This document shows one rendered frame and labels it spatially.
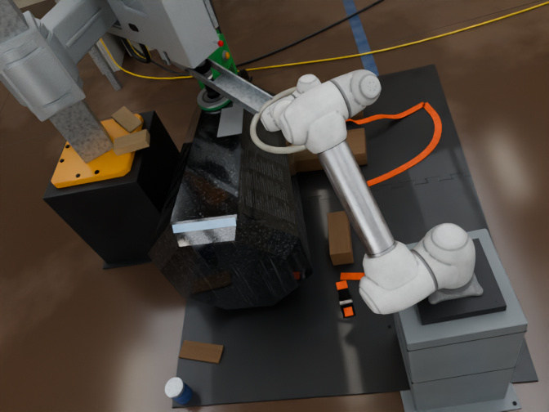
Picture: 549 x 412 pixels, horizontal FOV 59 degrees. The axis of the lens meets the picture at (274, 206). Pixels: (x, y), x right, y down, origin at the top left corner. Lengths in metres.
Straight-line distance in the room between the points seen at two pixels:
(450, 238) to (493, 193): 1.56
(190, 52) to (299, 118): 1.23
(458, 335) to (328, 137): 0.81
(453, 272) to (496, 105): 2.19
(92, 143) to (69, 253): 1.13
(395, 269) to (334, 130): 0.47
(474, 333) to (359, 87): 0.91
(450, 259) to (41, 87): 2.01
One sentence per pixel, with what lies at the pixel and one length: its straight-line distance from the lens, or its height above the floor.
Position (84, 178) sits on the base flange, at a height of 0.78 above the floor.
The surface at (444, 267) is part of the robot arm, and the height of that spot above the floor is 1.05.
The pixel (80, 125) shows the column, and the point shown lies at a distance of 2.86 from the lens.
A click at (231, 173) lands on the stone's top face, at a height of 0.82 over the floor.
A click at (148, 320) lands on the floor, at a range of 3.13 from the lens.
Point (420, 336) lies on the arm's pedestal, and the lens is 1.78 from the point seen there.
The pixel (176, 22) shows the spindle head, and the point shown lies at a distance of 2.48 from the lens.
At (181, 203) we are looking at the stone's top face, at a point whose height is 0.82.
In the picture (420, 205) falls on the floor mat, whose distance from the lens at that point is 3.06.
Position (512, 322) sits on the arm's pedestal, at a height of 0.80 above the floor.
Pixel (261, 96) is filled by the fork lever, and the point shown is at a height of 0.91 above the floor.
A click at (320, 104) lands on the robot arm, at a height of 1.53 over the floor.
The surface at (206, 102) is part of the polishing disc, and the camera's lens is 2.82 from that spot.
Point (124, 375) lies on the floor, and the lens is 3.05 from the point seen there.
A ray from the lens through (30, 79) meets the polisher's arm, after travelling 2.63.
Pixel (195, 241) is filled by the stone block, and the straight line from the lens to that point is 2.28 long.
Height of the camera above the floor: 2.44
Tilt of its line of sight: 49 degrees down
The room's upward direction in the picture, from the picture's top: 23 degrees counter-clockwise
